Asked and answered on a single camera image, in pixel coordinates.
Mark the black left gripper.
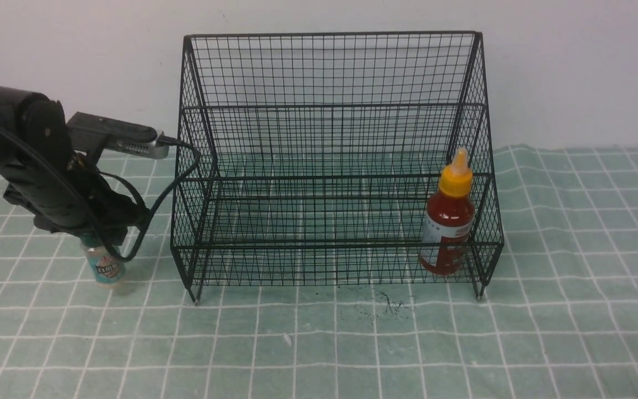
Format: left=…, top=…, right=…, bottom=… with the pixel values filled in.
left=0, top=99, right=150, bottom=245

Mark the seasoning shaker green cap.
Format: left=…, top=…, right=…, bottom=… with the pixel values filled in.
left=80, top=235, right=126, bottom=289

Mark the red sauce bottle yellow cap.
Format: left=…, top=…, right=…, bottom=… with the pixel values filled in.
left=418, top=147, right=475, bottom=276

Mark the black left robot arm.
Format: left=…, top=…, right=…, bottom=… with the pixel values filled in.
left=0, top=86, right=155, bottom=245

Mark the green checkered tablecloth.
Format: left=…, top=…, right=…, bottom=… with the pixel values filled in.
left=0, top=146, right=638, bottom=398

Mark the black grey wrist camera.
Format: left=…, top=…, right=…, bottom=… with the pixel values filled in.
left=66, top=112, right=169, bottom=162

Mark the black camera cable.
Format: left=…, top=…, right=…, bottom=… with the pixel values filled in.
left=97, top=135, right=202, bottom=263

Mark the black wire mesh rack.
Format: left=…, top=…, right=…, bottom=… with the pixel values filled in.
left=171, top=30, right=505, bottom=301

